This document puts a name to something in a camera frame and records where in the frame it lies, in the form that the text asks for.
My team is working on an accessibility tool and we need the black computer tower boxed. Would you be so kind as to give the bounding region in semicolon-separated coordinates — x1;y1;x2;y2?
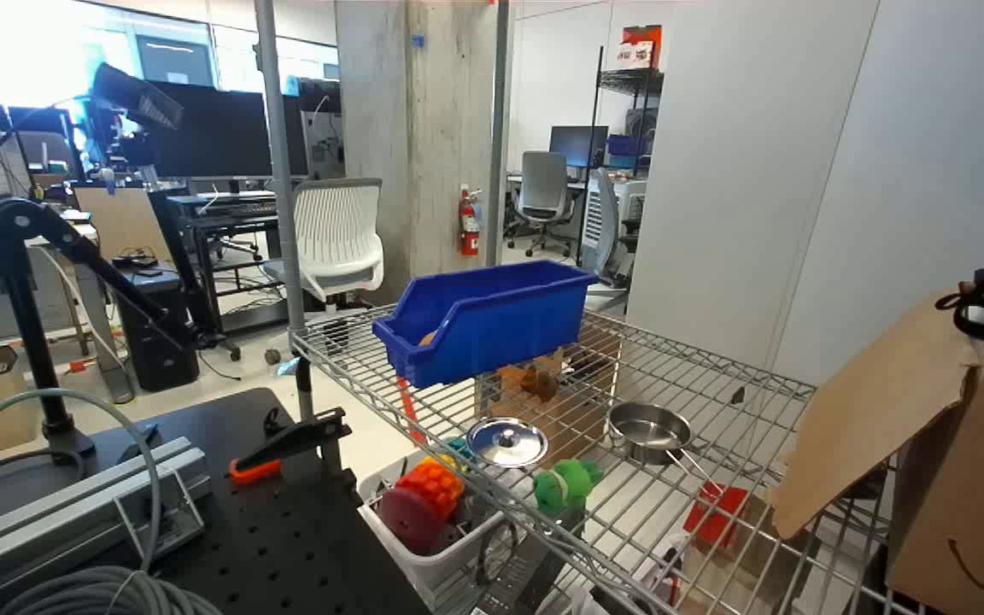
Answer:
112;267;202;394

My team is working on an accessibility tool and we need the black office desk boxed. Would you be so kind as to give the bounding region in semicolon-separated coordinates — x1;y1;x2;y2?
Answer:
162;185;290;339

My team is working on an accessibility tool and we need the orange tube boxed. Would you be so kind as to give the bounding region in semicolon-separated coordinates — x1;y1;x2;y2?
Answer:
389;373;426;446

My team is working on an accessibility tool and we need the large black monitor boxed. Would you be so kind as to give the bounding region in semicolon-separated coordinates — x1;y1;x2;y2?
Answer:
112;77;280;180

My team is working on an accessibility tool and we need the red round toy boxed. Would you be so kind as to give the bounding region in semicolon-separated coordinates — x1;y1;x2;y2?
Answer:
375;485;444;557

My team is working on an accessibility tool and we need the white plastic bin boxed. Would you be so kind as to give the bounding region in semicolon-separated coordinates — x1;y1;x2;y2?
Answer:
356;454;519;610

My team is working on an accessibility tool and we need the orange studded toy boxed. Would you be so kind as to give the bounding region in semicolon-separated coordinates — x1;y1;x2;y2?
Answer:
391;454;468;527

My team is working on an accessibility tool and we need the black clamp orange handle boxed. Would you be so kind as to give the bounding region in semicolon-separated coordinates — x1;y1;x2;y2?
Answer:
226;405;356;493

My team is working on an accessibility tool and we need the green plastic toy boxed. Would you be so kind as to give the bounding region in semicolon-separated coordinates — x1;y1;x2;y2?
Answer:
528;454;606;527

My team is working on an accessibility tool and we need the small dark monitor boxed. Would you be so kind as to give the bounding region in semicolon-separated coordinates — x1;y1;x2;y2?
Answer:
545;124;611;175

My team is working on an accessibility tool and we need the orange and white box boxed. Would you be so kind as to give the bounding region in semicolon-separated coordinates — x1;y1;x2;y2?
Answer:
611;23;665;76

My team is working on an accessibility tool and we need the grey cable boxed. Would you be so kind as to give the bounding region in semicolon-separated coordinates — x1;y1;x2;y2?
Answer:
0;387;221;615

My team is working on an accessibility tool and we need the blue plastic storage bin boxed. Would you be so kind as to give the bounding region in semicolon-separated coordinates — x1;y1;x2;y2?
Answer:
370;255;600;394

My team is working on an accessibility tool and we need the brown board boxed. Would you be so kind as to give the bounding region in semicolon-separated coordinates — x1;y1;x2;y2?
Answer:
74;185;178;267

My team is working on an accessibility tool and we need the large open cardboard box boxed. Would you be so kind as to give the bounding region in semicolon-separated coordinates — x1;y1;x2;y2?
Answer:
885;366;984;615

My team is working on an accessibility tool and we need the aluminium extrusion rail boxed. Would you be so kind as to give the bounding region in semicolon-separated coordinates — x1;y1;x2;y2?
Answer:
0;435;211;575

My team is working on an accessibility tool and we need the red object under shelf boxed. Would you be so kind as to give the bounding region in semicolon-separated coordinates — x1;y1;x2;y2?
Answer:
680;477;750;554

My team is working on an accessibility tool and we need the grey office chair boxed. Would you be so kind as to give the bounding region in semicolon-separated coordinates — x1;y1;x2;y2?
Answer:
504;146;572;258

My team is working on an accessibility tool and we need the black articulated camera stand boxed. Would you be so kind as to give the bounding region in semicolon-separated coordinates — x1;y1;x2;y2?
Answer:
0;197;202;475

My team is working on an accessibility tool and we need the metal wire shelf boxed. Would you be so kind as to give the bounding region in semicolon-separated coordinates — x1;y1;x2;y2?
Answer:
288;296;949;615

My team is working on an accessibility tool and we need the grey metal shelf pole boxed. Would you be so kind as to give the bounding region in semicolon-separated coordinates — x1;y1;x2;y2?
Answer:
250;0;316;425
478;0;514;278

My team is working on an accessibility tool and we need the white slotted-back office chair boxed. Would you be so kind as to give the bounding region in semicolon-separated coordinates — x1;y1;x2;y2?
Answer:
263;175;389;311

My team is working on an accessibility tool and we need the silver pot lid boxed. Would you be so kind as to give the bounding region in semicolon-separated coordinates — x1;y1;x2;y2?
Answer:
468;413;551;471

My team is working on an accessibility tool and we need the red fire extinguisher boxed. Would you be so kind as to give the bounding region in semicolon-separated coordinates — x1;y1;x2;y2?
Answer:
455;180;486;258

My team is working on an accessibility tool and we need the black perforated breadboard table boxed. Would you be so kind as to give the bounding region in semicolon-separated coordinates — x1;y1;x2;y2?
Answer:
0;387;434;615

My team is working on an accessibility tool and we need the black storage rack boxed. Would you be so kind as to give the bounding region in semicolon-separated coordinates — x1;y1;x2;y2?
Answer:
588;45;665;232

